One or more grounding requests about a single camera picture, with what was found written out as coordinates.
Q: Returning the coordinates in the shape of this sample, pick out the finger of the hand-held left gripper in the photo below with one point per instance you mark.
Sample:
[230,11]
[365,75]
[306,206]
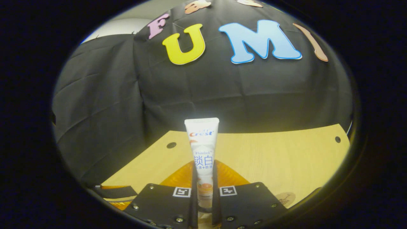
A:
[122,205]
[114,192]

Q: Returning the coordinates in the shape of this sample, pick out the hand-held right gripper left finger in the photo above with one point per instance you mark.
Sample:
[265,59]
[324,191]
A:
[159,203]

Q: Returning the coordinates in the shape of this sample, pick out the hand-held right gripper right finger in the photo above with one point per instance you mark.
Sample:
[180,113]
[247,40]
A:
[248,203]

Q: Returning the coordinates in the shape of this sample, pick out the round wooden coaster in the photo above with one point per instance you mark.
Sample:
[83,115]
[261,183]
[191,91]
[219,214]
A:
[285,198]

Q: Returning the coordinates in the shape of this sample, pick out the white toothpaste tube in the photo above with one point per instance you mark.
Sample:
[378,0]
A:
[202,143]

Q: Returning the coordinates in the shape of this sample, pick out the black backdrop cloth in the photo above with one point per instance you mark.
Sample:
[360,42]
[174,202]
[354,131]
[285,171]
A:
[222,89]

